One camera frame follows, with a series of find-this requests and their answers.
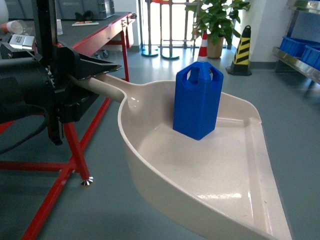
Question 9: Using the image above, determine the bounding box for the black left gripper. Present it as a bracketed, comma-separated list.
[36, 0, 122, 146]

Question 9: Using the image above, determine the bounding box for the blue plastic part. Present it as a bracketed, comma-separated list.
[173, 61, 224, 140]

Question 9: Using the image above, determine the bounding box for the beige plastic dustpan tray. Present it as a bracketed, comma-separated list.
[66, 73, 293, 240]

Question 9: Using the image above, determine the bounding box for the stainless steel shelf rack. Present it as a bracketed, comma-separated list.
[272, 0, 320, 91]

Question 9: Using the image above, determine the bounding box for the white paper cup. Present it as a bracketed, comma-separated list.
[56, 19, 63, 36]

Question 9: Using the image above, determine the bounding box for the red white traffic cone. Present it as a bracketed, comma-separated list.
[197, 31, 208, 61]

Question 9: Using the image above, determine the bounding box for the green potted plant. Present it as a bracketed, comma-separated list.
[185, 0, 251, 59]

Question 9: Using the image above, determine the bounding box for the yellow black striped bollard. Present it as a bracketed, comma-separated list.
[226, 25, 252, 76]

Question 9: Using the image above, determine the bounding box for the blue plastic bin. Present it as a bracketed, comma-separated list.
[279, 36, 320, 58]
[300, 45, 320, 70]

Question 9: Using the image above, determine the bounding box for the black cable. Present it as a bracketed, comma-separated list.
[0, 104, 50, 155]

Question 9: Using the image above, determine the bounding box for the red frame work table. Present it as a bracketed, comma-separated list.
[0, 11, 137, 240]

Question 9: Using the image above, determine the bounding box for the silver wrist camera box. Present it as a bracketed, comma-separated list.
[9, 34, 35, 50]

